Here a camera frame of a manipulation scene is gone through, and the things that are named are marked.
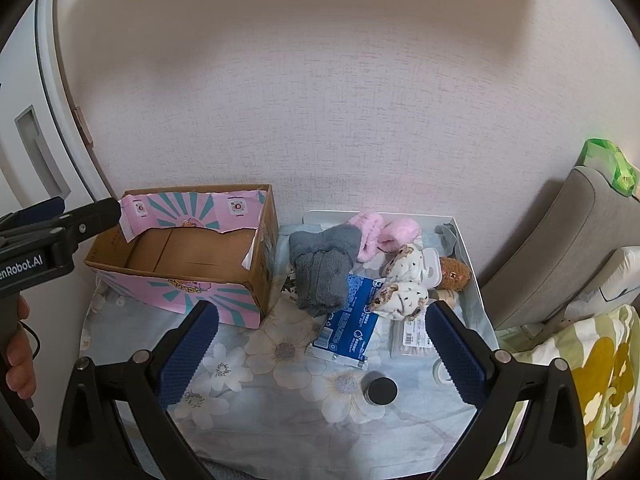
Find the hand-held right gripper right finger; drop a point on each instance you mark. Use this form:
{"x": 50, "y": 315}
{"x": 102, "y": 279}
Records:
{"x": 455, "y": 355}

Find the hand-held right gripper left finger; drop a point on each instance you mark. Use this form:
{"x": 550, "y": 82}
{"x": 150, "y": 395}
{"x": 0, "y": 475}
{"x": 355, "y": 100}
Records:
{"x": 190, "y": 355}

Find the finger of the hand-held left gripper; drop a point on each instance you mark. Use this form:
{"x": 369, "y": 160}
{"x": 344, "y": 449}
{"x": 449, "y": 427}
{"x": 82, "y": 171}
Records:
{"x": 40, "y": 210}
{"x": 95, "y": 215}

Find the clear cotton swab box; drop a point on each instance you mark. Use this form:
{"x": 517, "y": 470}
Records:
{"x": 412, "y": 335}

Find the white tray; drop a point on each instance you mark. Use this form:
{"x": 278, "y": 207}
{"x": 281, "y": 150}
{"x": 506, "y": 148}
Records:
{"x": 467, "y": 280}

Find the pink printed cardboard box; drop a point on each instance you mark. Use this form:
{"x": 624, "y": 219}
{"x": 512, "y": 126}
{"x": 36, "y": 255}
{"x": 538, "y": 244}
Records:
{"x": 165, "y": 255}

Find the white spotted sock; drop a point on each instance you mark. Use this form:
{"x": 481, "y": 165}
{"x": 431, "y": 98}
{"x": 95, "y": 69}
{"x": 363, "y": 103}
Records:
{"x": 400, "y": 300}
{"x": 406, "y": 262}

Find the blue packet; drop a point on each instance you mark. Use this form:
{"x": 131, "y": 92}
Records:
{"x": 350, "y": 325}

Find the grey fluffy sock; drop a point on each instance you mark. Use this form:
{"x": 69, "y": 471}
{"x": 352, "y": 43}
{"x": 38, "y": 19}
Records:
{"x": 320, "y": 270}

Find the person's left hand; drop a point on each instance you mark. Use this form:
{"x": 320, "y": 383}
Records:
{"x": 20, "y": 365}

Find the beige wooden object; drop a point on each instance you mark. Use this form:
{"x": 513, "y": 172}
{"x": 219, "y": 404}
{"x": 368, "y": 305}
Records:
{"x": 445, "y": 296}

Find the brown plush toy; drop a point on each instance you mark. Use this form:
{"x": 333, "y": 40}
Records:
{"x": 456, "y": 274}

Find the black round jar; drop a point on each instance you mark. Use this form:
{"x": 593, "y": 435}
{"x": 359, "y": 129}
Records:
{"x": 380, "y": 389}

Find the white plastic case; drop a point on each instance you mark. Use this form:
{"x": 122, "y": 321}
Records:
{"x": 432, "y": 270}

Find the door hinge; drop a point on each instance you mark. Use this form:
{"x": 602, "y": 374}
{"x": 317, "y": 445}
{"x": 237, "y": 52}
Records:
{"x": 84, "y": 127}

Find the floral bedsheet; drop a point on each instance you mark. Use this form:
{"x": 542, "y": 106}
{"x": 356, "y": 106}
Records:
{"x": 280, "y": 410}

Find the grey cloth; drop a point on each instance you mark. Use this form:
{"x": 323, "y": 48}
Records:
{"x": 446, "y": 237}

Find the white door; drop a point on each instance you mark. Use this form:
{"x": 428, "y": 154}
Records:
{"x": 30, "y": 70}

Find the yellow green floral blanket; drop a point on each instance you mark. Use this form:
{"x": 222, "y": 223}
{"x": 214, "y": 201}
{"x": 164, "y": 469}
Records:
{"x": 600, "y": 385}

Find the grey cushion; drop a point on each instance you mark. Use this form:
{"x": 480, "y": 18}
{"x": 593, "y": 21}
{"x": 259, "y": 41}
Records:
{"x": 560, "y": 240}

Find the white pillow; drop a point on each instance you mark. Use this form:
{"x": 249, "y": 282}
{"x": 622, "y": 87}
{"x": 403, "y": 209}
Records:
{"x": 617, "y": 275}

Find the green plastic bag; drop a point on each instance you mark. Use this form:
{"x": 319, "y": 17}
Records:
{"x": 607, "y": 160}

